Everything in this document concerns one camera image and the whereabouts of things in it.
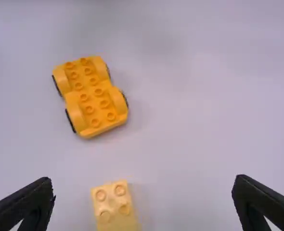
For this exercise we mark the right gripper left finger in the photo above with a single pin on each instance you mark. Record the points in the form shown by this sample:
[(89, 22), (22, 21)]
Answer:
[(24, 204)]

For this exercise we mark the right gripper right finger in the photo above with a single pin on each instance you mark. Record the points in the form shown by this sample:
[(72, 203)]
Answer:
[(257, 202)]

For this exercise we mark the yellow toy car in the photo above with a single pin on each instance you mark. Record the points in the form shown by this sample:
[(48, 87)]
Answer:
[(91, 101)]

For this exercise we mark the yellow toy brick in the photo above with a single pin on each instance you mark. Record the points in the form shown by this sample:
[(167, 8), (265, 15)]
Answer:
[(115, 211)]

